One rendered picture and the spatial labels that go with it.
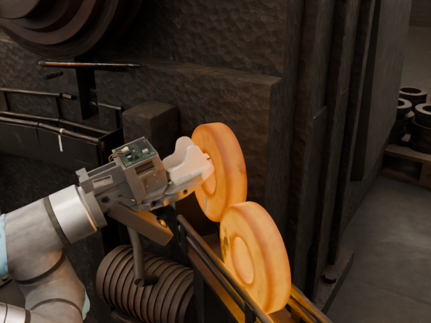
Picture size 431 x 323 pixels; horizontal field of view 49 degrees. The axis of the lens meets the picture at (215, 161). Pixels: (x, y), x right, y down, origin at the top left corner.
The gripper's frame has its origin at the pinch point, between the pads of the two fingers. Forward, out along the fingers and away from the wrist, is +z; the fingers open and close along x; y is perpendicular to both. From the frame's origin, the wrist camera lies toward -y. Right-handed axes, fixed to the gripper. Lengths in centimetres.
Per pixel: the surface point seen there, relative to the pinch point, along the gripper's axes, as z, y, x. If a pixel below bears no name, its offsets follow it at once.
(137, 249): -15.9, -20.4, 14.6
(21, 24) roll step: -18, 20, 47
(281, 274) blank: -2.0, -5.7, -21.2
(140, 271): -17.1, -20.7, 8.8
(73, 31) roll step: -9.5, 17.5, 37.3
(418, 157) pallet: 125, -102, 87
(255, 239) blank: -2.9, -1.9, -17.5
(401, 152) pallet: 122, -102, 95
